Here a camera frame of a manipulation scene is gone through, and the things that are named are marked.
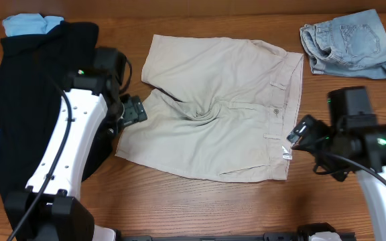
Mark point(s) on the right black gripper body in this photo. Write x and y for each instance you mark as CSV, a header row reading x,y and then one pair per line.
x,y
317,138

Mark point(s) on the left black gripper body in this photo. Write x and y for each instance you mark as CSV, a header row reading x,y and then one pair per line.
x,y
134,110

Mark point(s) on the beige cotton shorts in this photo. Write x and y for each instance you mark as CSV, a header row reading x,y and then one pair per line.
x,y
220,109

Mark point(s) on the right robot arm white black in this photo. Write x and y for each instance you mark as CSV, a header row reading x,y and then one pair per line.
x,y
354,142

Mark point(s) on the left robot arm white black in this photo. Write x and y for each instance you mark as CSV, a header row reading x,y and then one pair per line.
x,y
94,102

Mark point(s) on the folded light blue denim shorts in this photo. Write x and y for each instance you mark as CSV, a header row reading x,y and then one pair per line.
x,y
349,46

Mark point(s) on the black garment with white logo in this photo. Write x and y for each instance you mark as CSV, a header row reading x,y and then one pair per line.
x,y
31,67

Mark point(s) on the light blue garment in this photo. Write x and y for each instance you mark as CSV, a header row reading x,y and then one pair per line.
x,y
30,24

